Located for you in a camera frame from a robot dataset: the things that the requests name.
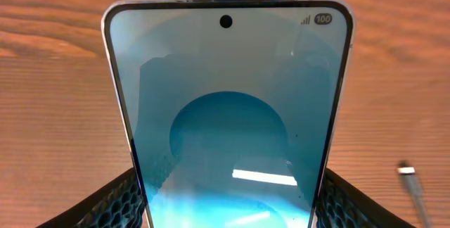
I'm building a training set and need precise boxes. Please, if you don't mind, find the blue screen Galaxy smartphone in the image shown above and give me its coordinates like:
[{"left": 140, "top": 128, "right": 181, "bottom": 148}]
[{"left": 101, "top": 0, "right": 356, "bottom": 227}]

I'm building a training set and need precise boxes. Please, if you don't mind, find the black USB charging cable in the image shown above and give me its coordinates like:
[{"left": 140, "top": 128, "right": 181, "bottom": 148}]
[{"left": 396, "top": 160, "right": 434, "bottom": 228}]

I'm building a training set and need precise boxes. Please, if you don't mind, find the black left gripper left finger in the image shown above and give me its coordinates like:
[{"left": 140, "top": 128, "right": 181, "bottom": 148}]
[{"left": 38, "top": 168, "right": 145, "bottom": 228}]

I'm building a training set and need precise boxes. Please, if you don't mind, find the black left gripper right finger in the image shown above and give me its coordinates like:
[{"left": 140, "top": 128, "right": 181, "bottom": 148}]
[{"left": 315, "top": 168, "right": 414, "bottom": 228}]

